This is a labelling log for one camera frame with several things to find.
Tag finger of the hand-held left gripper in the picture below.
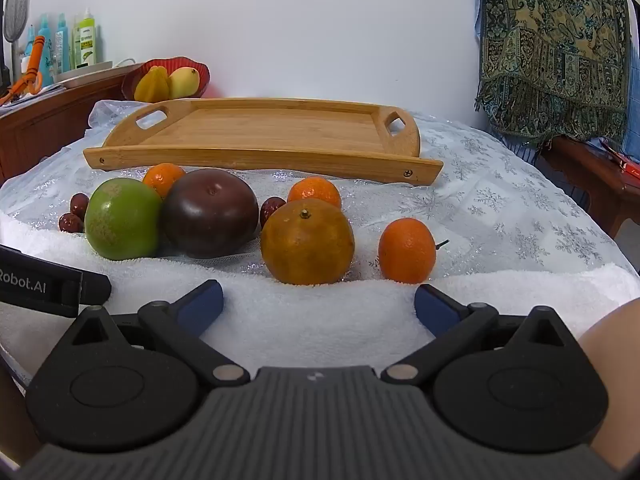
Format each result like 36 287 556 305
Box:
79 273 112 317

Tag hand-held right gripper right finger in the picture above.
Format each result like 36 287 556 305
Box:
382 284 576 386

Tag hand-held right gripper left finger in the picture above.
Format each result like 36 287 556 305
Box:
70 280 251 388

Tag small mandarin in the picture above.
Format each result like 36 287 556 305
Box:
378 217 437 284
142 162 187 200
287 176 342 210

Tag green apple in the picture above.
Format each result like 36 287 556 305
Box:
84 178 163 261

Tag dark purple round fruit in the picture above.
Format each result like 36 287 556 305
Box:
160 169 260 259

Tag large brownish orange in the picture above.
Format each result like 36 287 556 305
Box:
260 199 356 286

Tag wooden tray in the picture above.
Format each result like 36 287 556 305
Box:
82 97 445 185

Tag white towel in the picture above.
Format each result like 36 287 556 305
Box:
0 215 640 376

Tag person's left leg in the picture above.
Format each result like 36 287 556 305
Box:
0 360 41 463

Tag person's leg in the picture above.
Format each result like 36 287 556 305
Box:
580 297 640 461
0 360 41 463

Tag brown wooden cabinet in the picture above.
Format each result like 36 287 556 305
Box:
0 62 146 183

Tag person's right leg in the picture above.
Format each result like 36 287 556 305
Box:
580 297 640 461

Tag white papers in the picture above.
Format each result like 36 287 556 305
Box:
0 84 66 108

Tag dark wooden stool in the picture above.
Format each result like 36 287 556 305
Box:
537 135 640 238

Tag yellow starfruit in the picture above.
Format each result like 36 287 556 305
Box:
134 66 171 102

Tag white tray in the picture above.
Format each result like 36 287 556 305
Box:
52 60 115 84

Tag yellow mango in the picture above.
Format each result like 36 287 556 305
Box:
167 66 201 100

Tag red fruit bowl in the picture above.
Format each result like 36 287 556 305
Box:
121 57 211 102

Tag red packet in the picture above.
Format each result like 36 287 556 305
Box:
600 142 640 176

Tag green label bottle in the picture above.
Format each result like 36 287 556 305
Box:
72 7 97 71

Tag white fan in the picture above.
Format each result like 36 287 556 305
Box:
4 0 31 56

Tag green patterned shawl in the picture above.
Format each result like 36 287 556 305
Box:
475 0 631 143

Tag orange handled tool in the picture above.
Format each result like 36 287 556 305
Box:
0 35 48 106

